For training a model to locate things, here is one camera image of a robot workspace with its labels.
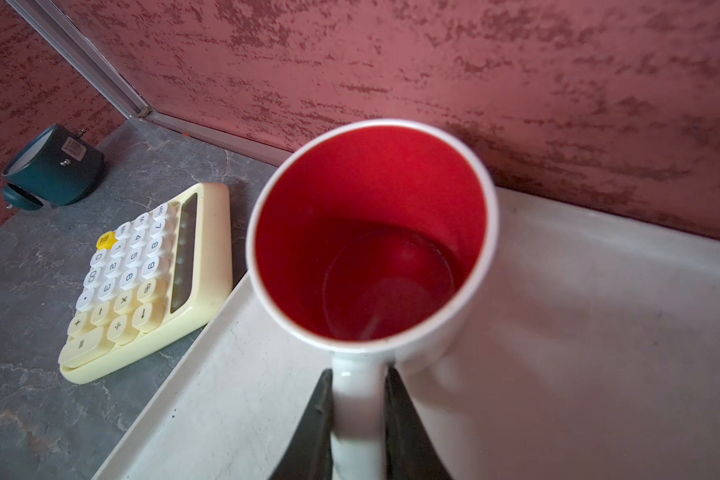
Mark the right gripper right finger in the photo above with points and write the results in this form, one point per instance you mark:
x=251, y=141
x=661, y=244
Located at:
x=409, y=450

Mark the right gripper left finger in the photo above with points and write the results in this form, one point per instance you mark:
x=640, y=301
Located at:
x=308, y=455

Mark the red inside mug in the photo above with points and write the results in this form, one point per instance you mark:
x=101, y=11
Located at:
x=371, y=243

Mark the beige serving tray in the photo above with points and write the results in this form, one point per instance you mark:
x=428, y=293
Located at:
x=592, y=352

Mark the yellow calculator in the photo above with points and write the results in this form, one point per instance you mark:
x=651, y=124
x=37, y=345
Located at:
x=151, y=281

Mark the teal kitchen timer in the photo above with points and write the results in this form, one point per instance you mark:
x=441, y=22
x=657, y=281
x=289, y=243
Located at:
x=57, y=168

